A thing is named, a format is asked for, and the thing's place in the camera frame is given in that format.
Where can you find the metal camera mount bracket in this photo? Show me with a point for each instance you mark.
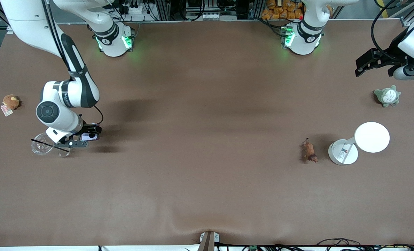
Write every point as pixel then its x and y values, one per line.
pixel 208 241

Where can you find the brown toy dog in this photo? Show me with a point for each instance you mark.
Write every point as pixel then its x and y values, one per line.
pixel 310 150

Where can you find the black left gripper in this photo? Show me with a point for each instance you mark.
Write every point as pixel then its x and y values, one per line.
pixel 395 52

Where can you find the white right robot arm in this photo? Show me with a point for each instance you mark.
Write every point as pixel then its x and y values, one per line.
pixel 67 94

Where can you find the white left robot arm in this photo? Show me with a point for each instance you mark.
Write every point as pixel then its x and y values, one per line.
pixel 307 38

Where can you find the black drinking straw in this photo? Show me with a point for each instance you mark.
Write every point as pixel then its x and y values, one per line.
pixel 41 143

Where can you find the purple folding phone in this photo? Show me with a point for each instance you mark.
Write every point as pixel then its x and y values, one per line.
pixel 89 137

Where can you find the white power strip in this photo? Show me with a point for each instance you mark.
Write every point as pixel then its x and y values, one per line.
pixel 133 8

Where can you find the brown plush toy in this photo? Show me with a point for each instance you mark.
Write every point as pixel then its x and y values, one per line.
pixel 11 101

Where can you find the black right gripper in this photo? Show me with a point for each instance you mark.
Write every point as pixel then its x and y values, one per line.
pixel 88 129

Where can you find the pile of orange plush toys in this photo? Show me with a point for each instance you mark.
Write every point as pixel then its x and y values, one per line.
pixel 283 10

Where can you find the small printed tag card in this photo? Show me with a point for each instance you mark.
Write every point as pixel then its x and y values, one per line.
pixel 7 111

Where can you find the grey totoro plush toy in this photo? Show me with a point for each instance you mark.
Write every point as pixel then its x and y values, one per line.
pixel 388 96

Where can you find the clear plastic cup with lid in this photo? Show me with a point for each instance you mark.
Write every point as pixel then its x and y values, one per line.
pixel 39 148

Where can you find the white round desk lamp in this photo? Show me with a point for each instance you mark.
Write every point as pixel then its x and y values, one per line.
pixel 372 137

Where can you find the small green circuit board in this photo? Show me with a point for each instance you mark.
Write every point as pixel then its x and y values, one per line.
pixel 252 248

